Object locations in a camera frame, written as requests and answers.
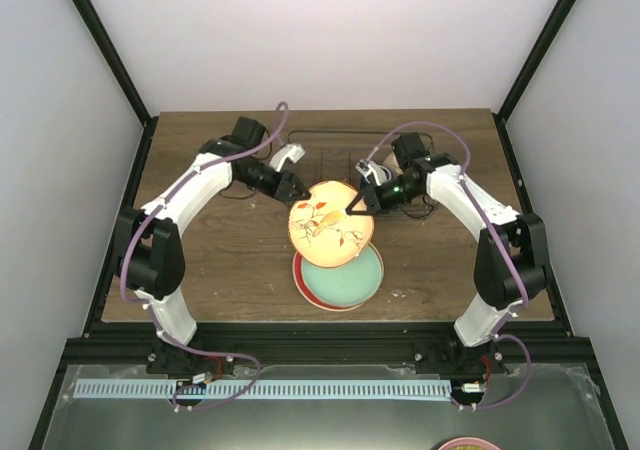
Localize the green-rimmed plate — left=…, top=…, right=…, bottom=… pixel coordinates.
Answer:
left=302, top=244, right=384, bottom=306

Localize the dark blue ceramic mug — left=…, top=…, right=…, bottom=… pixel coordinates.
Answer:
left=359, top=166, right=393, bottom=188

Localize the cream ceramic bowl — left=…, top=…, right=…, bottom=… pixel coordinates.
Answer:
left=383, top=152, right=402, bottom=176

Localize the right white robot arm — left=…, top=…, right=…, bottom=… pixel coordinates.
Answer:
left=346, top=133, right=551, bottom=373

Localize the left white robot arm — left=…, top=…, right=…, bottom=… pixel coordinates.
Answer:
left=113, top=117, right=310, bottom=374

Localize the red-rimmed white plate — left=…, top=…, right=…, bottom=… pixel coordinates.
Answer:
left=292, top=252, right=363, bottom=312

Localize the pink plate at bottom edge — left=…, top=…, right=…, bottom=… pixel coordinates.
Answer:
left=438, top=437, right=499, bottom=450

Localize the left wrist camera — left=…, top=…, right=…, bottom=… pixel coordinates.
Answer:
left=269, top=143, right=305, bottom=172

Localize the grey wire dish rack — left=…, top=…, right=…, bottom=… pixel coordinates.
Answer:
left=288, top=128, right=441, bottom=221

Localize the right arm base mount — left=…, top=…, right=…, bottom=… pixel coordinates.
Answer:
left=413, top=336, right=504, bottom=376

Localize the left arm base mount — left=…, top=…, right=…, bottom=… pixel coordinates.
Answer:
left=146, top=340, right=234, bottom=377

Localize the light blue slotted cable duct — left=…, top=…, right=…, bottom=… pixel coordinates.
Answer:
left=72, top=378, right=452, bottom=402

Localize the black aluminium frame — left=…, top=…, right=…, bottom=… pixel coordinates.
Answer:
left=29, top=0, right=628, bottom=449

